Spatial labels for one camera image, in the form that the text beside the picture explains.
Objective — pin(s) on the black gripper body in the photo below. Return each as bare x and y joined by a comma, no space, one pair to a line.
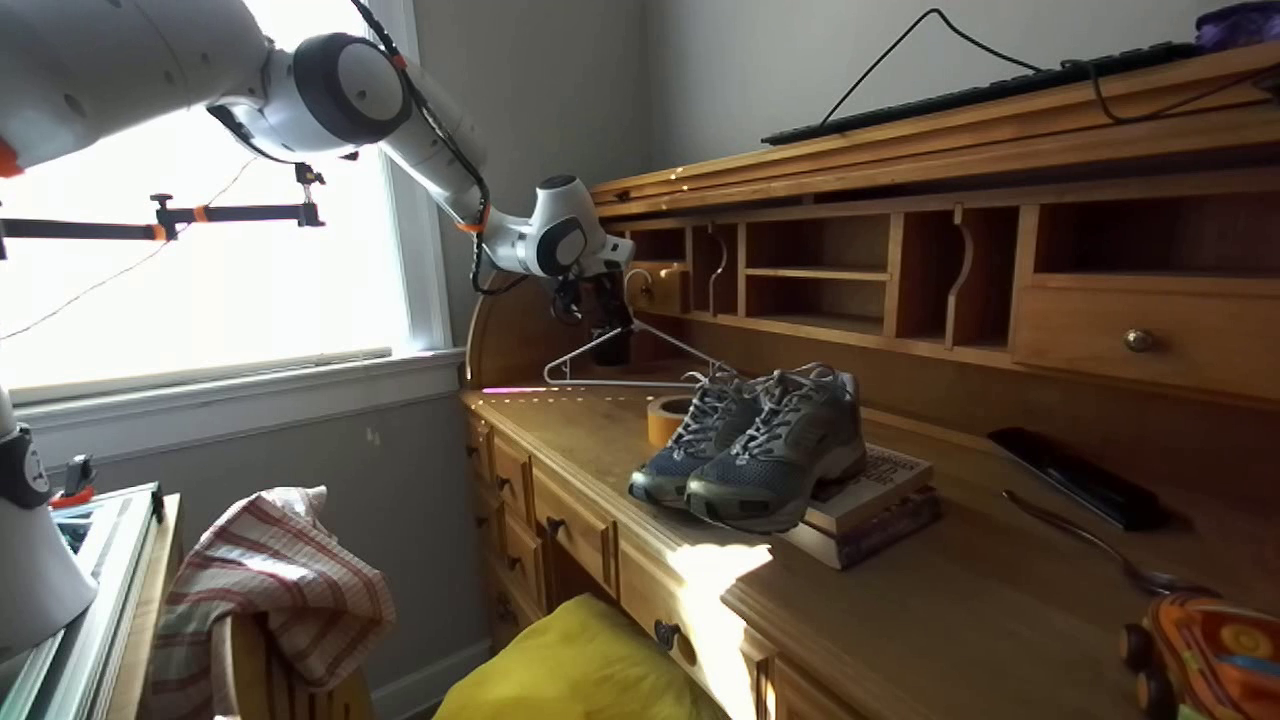
586,300

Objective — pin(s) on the orange tape roll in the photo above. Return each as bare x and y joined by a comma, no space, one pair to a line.
660,427

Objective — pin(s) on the black clamp arm orange joints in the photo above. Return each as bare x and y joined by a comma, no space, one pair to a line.
202,215

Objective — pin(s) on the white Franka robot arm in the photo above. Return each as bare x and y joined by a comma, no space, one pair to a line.
135,55

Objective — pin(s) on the small wooden drawer brass knob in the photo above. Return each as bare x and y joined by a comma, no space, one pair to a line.
671,296
1202,332

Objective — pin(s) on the blue grey sneaker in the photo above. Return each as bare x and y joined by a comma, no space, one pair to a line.
784,453
692,446

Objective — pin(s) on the hardcover book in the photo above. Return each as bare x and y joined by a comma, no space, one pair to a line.
881,484
852,540

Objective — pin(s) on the yellow cushion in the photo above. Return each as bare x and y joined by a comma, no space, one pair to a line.
573,667

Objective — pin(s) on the striped cloth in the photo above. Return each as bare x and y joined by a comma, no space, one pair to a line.
264,574

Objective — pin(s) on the wooden roll-top desk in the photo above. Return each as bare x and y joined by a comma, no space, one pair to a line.
934,626

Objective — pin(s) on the black keyboard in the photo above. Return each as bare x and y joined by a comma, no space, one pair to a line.
985,89

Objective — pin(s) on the wooden chair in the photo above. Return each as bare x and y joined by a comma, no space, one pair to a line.
261,681

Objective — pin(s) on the black remote control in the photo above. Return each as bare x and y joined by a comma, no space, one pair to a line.
1080,478

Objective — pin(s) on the dark metal utensil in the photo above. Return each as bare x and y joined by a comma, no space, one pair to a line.
1107,544

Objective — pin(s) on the metal-edged cart table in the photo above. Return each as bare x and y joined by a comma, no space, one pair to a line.
120,600

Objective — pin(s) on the small red black clamp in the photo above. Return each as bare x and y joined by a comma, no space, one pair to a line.
74,480

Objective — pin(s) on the orange toy car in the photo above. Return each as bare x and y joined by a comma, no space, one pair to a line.
1213,662

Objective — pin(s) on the purple object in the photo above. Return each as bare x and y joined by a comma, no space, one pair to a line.
1240,27

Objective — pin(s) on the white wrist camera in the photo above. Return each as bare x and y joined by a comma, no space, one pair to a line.
614,255

